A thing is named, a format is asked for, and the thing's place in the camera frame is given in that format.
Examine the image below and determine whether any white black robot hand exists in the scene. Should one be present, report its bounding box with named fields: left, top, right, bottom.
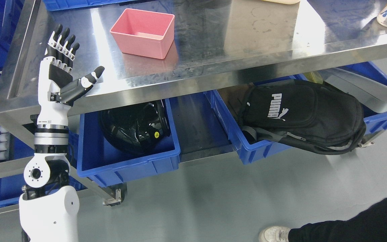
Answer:
left=37, top=24, right=105, bottom=127

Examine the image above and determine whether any pink plastic storage box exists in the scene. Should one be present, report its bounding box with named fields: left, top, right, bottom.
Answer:
left=110, top=9, right=175, bottom=59

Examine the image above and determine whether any blue bin with helmet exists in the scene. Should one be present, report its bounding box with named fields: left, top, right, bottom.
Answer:
left=77, top=98, right=181, bottom=187

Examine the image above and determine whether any black helmet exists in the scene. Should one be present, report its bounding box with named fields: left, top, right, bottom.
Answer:
left=98, top=99, right=171, bottom=156

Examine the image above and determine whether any stainless steel table cart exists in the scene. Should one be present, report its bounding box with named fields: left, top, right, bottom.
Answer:
left=0, top=0, right=387, bottom=206

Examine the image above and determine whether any beige object on table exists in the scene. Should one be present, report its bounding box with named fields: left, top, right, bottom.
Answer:
left=264, top=0, right=301, bottom=5

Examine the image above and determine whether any person's white shoe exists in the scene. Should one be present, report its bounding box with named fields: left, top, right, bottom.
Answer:
left=258, top=226, right=291, bottom=242

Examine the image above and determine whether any black Puma backpack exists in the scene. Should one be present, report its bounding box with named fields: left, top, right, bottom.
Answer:
left=232, top=79, right=367, bottom=155

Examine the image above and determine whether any blue bin with backpack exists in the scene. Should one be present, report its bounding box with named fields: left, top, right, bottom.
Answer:
left=204, top=62, right=387, bottom=164

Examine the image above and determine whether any person's black trouser leg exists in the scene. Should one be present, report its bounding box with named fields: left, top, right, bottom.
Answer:
left=288, top=198, right=387, bottom=242

